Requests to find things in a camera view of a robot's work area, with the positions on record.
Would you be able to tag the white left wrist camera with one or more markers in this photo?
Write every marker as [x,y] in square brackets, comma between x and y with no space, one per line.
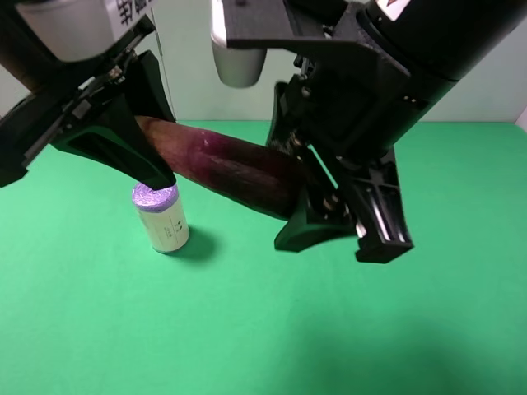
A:
[77,30]

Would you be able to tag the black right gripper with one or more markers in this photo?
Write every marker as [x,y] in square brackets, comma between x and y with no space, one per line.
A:
[360,89]

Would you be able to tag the purple garbage bag roll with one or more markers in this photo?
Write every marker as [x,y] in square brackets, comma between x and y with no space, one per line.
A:
[162,214]

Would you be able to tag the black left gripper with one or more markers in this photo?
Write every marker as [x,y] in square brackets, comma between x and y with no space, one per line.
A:
[87,108]

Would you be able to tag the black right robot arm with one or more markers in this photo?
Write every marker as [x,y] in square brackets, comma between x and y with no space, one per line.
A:
[458,35]

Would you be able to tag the purple eggplant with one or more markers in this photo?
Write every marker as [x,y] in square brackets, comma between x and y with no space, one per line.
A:
[257,177]

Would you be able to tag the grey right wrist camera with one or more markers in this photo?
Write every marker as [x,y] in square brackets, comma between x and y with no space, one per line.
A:
[243,31]

